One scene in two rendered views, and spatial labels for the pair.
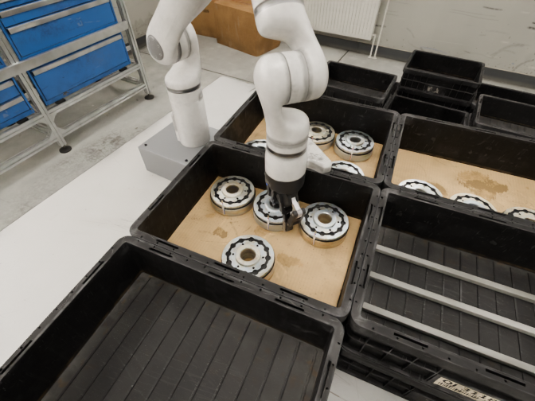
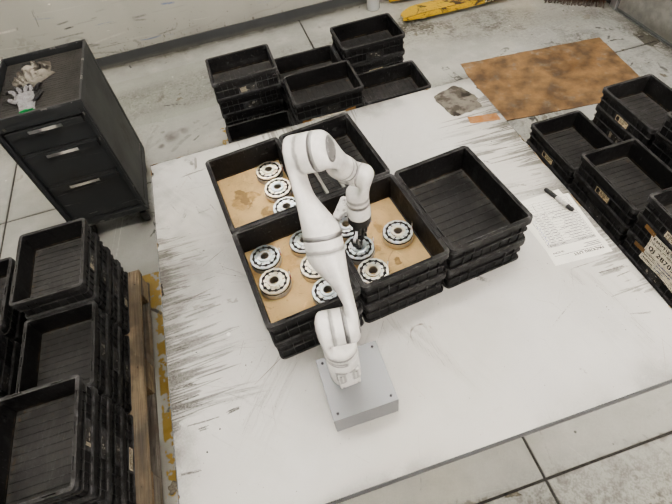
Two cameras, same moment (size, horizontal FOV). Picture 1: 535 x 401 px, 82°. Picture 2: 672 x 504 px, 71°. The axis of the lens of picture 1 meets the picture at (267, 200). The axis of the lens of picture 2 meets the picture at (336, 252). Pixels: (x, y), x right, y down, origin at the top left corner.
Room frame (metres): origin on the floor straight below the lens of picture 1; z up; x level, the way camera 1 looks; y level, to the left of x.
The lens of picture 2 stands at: (1.11, 0.68, 2.11)
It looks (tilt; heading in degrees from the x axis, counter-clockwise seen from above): 53 degrees down; 232
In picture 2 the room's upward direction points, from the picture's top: 10 degrees counter-clockwise
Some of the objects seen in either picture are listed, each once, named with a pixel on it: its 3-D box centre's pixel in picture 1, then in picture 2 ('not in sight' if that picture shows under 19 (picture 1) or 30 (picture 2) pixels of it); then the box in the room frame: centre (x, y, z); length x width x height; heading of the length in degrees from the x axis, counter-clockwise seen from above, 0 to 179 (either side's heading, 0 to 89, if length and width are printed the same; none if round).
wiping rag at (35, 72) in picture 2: not in sight; (32, 71); (0.69, -2.09, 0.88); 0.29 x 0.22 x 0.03; 61
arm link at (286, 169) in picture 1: (295, 151); (352, 205); (0.44, -0.05, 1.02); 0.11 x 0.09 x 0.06; 115
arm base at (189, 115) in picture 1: (189, 114); (342, 359); (0.79, 0.22, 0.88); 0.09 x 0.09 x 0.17; 64
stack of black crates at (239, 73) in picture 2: not in sight; (249, 95); (-0.26, -1.66, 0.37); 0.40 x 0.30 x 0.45; 151
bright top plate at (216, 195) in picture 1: (232, 191); (373, 271); (0.50, 0.08, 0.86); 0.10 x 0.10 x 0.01
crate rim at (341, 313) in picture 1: (262, 211); (378, 227); (0.39, 0.01, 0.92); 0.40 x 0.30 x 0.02; 67
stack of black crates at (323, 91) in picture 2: not in sight; (326, 114); (-0.42, -1.11, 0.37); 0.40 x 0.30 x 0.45; 151
